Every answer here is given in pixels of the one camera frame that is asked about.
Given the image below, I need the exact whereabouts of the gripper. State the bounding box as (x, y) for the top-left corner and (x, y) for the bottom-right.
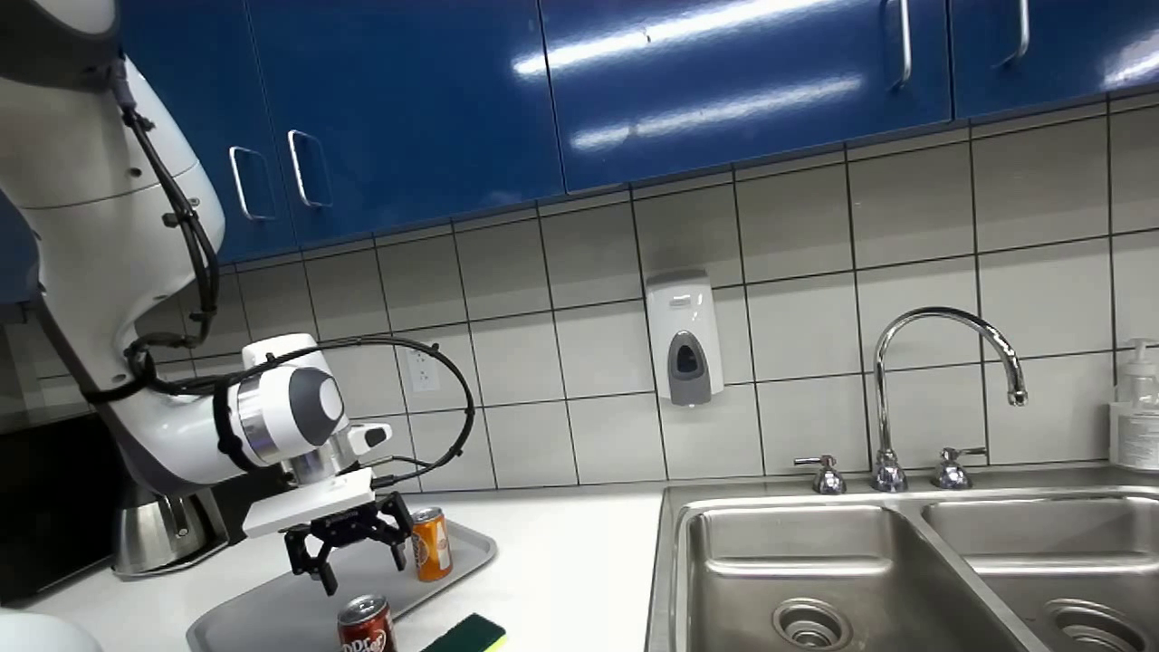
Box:
(283, 491), (417, 598)

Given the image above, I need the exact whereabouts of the grey tray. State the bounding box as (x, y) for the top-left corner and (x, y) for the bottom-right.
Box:
(186, 518), (498, 652)

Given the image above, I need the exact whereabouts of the orange soda can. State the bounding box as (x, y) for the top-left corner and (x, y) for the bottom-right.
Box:
(410, 506), (455, 583)

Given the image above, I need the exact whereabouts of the red soda can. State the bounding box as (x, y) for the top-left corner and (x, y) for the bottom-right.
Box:
(337, 594), (398, 652)

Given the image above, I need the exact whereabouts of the green and yellow sponge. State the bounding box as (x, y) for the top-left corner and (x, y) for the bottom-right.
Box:
(418, 613), (508, 652)

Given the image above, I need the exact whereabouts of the black microwave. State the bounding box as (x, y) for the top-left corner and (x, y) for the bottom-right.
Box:
(0, 412), (128, 609)

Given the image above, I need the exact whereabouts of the white rounded object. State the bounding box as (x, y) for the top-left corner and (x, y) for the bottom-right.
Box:
(0, 609), (103, 652)

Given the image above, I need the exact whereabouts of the blue cabinet door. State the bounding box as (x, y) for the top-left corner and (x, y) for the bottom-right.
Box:
(118, 0), (301, 266)
(540, 0), (954, 195)
(245, 0), (568, 251)
(945, 0), (1159, 121)

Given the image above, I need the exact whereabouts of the steel double sink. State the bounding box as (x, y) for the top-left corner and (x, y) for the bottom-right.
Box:
(644, 465), (1159, 652)

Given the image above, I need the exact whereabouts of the chrome tap lever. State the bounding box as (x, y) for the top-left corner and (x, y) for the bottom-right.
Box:
(932, 446), (989, 492)
(793, 454), (848, 496)

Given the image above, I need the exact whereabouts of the chrome gooseneck tap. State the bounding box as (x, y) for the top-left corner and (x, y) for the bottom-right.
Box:
(872, 306), (1030, 494)

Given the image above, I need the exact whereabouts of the clear pump soap bottle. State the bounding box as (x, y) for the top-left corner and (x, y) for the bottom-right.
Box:
(1108, 338), (1159, 474)

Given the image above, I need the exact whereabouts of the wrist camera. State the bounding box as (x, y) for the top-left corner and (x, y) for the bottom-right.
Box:
(242, 467), (378, 541)

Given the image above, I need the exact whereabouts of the wall socket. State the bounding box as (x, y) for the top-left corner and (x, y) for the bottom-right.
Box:
(404, 346), (443, 394)

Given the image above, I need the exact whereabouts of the silver cabinet door handle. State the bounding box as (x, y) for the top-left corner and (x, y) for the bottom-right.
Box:
(287, 129), (334, 210)
(991, 0), (1032, 72)
(882, 0), (915, 92)
(228, 145), (278, 224)

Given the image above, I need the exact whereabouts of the white wall soap dispenser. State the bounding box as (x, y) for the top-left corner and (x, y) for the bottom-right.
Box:
(644, 268), (726, 408)

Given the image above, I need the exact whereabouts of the blue wall cabinet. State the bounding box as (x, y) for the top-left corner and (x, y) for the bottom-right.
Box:
(0, 0), (1159, 323)

